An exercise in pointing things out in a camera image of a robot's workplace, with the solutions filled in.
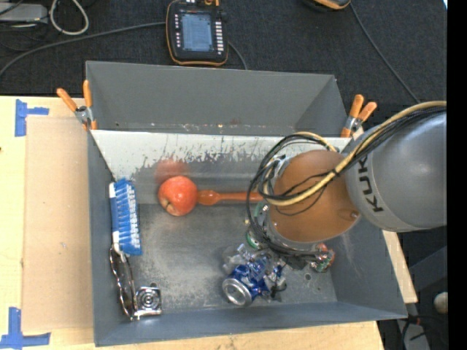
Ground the crushed blue can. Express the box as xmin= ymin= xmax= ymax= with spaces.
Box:
xmin=221 ymin=244 xmax=287 ymax=308

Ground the orange plastic spoon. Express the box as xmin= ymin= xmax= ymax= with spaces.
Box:
xmin=196 ymin=190 xmax=264 ymax=206

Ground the red apple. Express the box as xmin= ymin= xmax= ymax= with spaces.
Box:
xmin=157 ymin=175 xmax=199 ymax=217

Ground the silver square metal piece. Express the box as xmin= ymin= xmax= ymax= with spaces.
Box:
xmin=134 ymin=286 xmax=163 ymax=318

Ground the blue scrubbing brush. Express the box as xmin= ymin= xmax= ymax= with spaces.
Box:
xmin=108 ymin=178 xmax=144 ymax=257

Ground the grey metal bin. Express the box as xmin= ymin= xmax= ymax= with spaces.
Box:
xmin=84 ymin=60 xmax=409 ymax=348

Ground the brown cardboard board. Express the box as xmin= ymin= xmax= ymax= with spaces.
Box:
xmin=20 ymin=116 xmax=95 ymax=334

